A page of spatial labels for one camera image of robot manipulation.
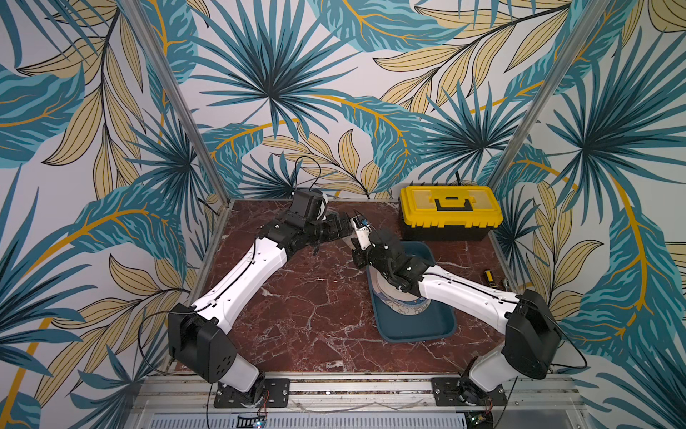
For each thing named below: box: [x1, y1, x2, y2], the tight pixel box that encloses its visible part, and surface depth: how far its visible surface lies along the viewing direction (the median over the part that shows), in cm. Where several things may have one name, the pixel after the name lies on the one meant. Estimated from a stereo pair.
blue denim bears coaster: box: [369, 267, 432, 314], surface depth 90 cm
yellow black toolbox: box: [400, 185, 504, 241], surface depth 98 cm
